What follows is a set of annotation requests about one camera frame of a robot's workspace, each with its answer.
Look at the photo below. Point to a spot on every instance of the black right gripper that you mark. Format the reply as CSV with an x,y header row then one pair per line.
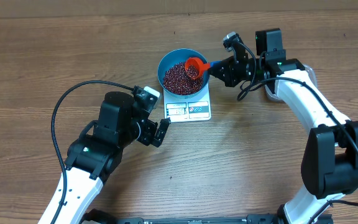
x,y
234,76

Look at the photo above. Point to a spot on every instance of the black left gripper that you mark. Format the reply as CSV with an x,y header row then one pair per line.
x,y
150,129

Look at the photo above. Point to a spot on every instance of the red scoop blue handle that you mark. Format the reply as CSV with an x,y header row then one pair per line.
x,y
199,64

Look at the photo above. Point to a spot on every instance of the red beans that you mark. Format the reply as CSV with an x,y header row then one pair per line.
x,y
192,72
178,82

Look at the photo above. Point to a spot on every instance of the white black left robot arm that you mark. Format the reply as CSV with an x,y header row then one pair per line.
x,y
91,159

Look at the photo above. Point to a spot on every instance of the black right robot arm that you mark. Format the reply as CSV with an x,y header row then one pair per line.
x,y
329,168

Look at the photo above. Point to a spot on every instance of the white digital kitchen scale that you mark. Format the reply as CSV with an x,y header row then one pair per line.
x,y
181,108

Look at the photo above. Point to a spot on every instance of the red beans in bowl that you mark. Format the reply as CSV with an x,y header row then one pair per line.
x,y
178,82

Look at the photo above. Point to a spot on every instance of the teal plastic bowl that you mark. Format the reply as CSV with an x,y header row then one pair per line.
x,y
175,57

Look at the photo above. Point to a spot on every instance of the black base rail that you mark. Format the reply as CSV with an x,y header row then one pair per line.
x,y
191,220

